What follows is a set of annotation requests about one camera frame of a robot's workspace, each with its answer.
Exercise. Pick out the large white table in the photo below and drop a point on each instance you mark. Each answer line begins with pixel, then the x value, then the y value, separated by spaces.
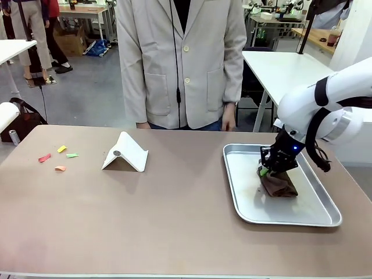
pixel 279 69

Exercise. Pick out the green paper scrap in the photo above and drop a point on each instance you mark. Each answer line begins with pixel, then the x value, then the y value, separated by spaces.
pixel 72 155

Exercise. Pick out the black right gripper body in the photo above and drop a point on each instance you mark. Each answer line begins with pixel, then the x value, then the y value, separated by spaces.
pixel 287 145

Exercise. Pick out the bystander in beige trousers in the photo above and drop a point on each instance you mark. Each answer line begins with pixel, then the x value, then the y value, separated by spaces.
pixel 33 35

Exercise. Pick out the yellow paper scrap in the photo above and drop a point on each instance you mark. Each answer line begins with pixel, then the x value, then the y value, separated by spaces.
pixel 62 148

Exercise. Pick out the person in beige jacket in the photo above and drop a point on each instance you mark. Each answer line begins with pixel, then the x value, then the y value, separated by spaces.
pixel 174 72

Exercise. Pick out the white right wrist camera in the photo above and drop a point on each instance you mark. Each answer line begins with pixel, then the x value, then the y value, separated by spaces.
pixel 278 123

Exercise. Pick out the dark red bag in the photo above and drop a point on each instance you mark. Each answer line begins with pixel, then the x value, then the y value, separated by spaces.
pixel 26 122

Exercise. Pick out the wooden workbench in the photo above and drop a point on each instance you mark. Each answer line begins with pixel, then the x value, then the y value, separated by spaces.
pixel 315 39

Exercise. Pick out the white side table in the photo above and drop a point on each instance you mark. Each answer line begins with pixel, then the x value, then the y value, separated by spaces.
pixel 14 48

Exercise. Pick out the cardboard box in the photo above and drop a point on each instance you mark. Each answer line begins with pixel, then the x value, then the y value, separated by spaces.
pixel 69 40

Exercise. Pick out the blue plastic bag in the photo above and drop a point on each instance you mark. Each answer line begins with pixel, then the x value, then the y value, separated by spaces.
pixel 97 48

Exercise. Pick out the bystander in black trousers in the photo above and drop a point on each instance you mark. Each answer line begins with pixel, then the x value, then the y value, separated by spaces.
pixel 58 37

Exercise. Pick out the person's left hand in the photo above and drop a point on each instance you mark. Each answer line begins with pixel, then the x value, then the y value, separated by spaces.
pixel 229 117

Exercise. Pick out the person's right hand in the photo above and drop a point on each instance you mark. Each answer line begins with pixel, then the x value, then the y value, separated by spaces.
pixel 143 125

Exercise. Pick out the red paper scrap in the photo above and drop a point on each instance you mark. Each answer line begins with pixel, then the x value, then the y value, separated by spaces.
pixel 44 157

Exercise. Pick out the bottle with dark drink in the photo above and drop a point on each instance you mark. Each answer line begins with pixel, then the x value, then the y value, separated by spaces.
pixel 333 37

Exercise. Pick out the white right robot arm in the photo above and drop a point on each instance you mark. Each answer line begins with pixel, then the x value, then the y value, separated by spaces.
pixel 328 104

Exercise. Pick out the black wrist watch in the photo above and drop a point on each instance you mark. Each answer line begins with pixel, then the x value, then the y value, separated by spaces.
pixel 231 102

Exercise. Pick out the silver metal tray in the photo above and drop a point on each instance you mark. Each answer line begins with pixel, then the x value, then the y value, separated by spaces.
pixel 290 212

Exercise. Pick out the black vertical pole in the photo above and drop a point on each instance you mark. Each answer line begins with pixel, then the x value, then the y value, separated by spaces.
pixel 305 29

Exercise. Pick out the brown cloth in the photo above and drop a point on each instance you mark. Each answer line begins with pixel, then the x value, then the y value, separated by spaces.
pixel 280 186

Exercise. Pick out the right gripper finger with green tip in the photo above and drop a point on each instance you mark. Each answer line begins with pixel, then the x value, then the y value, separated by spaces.
pixel 266 162
pixel 286 167

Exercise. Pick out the white folded roller stand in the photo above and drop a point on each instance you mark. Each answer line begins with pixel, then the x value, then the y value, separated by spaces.
pixel 128 155

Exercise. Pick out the black undershirt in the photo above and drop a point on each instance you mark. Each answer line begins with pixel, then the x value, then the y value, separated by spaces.
pixel 183 13

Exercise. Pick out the silver drink can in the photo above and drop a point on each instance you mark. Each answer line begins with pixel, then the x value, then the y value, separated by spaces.
pixel 13 136

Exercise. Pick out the orange paper scrap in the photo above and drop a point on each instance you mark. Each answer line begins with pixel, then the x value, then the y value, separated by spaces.
pixel 60 168

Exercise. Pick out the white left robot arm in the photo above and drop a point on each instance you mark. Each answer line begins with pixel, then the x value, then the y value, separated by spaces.
pixel 7 114

